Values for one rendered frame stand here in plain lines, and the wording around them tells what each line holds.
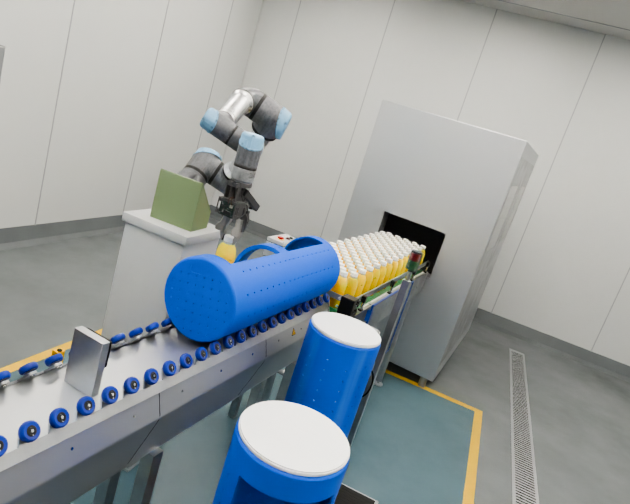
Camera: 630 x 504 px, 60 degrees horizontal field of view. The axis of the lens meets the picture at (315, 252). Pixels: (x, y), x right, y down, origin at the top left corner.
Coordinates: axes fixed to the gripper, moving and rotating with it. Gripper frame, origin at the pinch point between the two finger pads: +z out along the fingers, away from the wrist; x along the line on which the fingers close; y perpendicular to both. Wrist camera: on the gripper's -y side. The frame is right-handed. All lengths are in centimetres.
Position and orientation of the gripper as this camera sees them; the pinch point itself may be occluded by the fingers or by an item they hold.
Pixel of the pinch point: (229, 238)
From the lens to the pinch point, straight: 182.4
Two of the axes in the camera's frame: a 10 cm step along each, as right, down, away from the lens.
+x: 8.6, 3.6, -3.6
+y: -4.3, 1.1, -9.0
